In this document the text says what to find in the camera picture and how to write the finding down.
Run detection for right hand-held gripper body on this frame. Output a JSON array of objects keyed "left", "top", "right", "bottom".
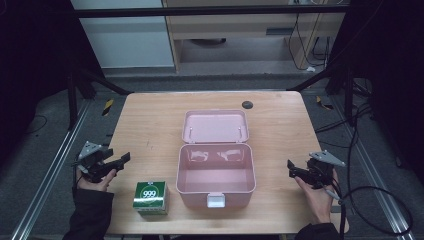
[{"left": 306, "top": 150, "right": 347, "bottom": 190}]

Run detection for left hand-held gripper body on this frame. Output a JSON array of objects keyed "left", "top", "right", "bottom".
[{"left": 72, "top": 140, "right": 115, "bottom": 183}]

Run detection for person's left hand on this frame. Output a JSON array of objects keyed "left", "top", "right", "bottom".
[{"left": 75, "top": 168, "right": 118, "bottom": 193}]

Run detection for person's right hand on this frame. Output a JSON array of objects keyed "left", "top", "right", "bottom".
[{"left": 294, "top": 169, "right": 340, "bottom": 225}]

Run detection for green medicine carton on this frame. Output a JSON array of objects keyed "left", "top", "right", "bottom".
[{"left": 132, "top": 180, "right": 170, "bottom": 216}]

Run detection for yellow black striped tape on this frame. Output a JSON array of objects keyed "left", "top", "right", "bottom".
[
  {"left": 315, "top": 95, "right": 335, "bottom": 111},
  {"left": 101, "top": 98, "right": 115, "bottom": 117}
]

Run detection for black metal stand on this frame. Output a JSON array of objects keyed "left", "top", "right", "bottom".
[
  {"left": 65, "top": 64, "right": 133, "bottom": 131},
  {"left": 287, "top": 63, "right": 374, "bottom": 128}
]

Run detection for pink plastic storage box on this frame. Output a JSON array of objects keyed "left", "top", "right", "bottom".
[{"left": 175, "top": 109, "right": 257, "bottom": 210}]

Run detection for white cabinet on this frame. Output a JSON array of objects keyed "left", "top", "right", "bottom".
[{"left": 70, "top": 0, "right": 176, "bottom": 70}]

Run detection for light wooden desk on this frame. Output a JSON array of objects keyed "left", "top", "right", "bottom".
[{"left": 162, "top": 0, "right": 349, "bottom": 74}]

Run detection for aluminium floor rail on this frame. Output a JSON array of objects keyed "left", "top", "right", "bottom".
[
  {"left": 9, "top": 99, "right": 93, "bottom": 240},
  {"left": 329, "top": 96, "right": 419, "bottom": 240}
]

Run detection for black floor cable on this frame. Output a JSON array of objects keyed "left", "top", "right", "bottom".
[{"left": 314, "top": 104, "right": 374, "bottom": 149}]

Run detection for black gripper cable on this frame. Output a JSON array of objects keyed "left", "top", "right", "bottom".
[{"left": 321, "top": 185, "right": 414, "bottom": 240}]

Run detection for black hanging cables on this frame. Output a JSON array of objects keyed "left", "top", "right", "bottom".
[{"left": 287, "top": 13, "right": 334, "bottom": 73}]

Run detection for black horizontal frame bar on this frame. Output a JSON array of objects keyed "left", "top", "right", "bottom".
[{"left": 71, "top": 5, "right": 351, "bottom": 19}]

